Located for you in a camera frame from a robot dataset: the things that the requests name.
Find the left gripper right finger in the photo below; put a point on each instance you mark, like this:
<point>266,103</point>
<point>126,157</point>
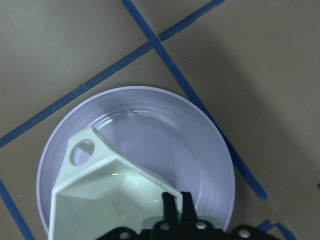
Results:
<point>188,214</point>

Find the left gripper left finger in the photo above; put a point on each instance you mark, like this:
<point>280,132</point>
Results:
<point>170,211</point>

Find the lavender plate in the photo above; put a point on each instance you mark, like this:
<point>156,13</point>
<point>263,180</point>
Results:
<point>155,129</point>

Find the white faceted cup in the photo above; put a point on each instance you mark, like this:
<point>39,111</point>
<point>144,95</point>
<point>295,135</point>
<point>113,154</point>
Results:
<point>98,189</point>

